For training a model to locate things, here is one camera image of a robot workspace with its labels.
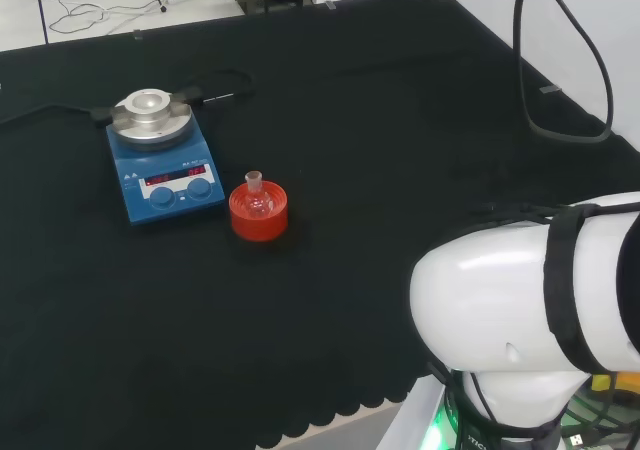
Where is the clear glass round-bottom flask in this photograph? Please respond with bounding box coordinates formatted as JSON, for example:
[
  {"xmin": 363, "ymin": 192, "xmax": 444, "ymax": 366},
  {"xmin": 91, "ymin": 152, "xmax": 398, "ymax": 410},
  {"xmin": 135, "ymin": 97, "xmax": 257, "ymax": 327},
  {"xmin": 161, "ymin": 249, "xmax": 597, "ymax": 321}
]
[{"xmin": 243, "ymin": 170, "xmax": 274, "ymax": 219}]

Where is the thin black probe cable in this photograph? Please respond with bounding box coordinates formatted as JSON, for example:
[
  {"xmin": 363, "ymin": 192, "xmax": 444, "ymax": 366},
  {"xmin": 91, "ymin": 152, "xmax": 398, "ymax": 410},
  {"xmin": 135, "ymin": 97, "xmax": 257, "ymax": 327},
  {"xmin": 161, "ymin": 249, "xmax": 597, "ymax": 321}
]
[{"xmin": 192, "ymin": 69, "xmax": 256, "ymax": 102}]

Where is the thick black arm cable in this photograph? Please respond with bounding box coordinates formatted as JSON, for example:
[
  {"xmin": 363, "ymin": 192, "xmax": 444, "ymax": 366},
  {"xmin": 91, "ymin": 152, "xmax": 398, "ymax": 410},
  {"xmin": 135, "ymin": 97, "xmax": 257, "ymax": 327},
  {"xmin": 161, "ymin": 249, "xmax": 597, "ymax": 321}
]
[{"xmin": 509, "ymin": 0, "xmax": 615, "ymax": 145}]

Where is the orange-red flask support ring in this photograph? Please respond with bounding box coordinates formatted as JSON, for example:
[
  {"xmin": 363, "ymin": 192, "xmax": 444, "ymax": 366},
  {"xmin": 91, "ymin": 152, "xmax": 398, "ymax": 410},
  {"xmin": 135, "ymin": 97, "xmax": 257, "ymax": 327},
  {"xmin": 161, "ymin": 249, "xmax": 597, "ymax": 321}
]
[{"xmin": 228, "ymin": 182, "xmax": 290, "ymax": 243}]

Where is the blue-base heater with steel plate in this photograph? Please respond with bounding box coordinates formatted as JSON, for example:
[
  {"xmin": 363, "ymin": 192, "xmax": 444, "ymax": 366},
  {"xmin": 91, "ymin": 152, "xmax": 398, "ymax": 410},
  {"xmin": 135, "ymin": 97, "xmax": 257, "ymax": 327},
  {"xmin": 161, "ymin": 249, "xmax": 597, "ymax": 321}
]
[{"xmin": 92, "ymin": 87, "xmax": 226, "ymax": 228}]

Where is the yellow stop button box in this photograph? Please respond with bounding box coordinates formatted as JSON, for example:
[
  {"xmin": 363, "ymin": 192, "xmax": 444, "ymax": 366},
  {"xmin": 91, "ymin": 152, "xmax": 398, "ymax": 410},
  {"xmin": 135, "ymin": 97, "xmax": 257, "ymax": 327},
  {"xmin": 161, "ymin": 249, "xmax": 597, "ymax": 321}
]
[{"xmin": 591, "ymin": 371, "xmax": 640, "ymax": 404}]

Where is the black bench cloth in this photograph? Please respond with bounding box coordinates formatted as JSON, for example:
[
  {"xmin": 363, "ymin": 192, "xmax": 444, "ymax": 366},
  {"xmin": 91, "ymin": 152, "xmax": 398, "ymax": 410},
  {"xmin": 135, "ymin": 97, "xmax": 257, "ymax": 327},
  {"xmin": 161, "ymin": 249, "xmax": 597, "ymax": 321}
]
[{"xmin": 0, "ymin": 0, "xmax": 640, "ymax": 450}]

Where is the black heater power cable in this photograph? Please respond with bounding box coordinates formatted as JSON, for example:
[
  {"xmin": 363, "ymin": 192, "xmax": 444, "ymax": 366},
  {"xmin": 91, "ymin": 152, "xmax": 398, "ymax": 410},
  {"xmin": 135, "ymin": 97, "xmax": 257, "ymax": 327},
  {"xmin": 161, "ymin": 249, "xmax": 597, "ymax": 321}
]
[{"xmin": 0, "ymin": 102, "xmax": 97, "ymax": 127}]

